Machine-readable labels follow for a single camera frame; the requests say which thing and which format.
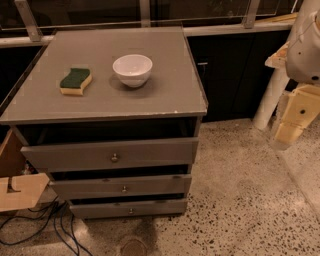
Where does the grey drawer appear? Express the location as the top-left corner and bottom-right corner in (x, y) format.
(50, 174), (192, 200)
(21, 137), (198, 172)
(70, 198), (187, 219)

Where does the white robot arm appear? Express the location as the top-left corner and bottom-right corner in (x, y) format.
(265, 0), (320, 146)

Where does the grey drawer cabinet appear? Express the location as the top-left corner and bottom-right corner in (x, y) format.
(1, 27), (207, 208)

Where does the grey bottom drawer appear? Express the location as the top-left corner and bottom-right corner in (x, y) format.
(70, 198), (187, 219)

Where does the grey top drawer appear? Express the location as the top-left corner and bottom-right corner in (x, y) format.
(21, 137), (198, 172)

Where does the white diagonal pole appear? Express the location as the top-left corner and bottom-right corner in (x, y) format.
(253, 68), (289, 130)

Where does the white ceramic bowl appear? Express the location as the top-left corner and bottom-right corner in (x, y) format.
(112, 54), (153, 88)

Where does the round floor drain cover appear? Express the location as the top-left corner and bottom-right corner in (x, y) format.
(120, 239), (147, 256)

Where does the green yellow sponge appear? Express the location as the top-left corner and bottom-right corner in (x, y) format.
(60, 68), (92, 96)

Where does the wooden box left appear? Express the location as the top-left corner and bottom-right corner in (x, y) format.
(0, 130), (49, 212)

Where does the dark wall cabinet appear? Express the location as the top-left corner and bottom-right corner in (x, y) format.
(188, 30), (289, 122)

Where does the blue floor cable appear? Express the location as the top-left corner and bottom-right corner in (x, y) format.
(53, 206), (94, 256)

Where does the black floor cable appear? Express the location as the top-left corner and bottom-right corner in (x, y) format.
(0, 196), (68, 247)

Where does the metal railing frame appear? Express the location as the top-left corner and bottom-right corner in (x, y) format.
(0, 0), (304, 48)

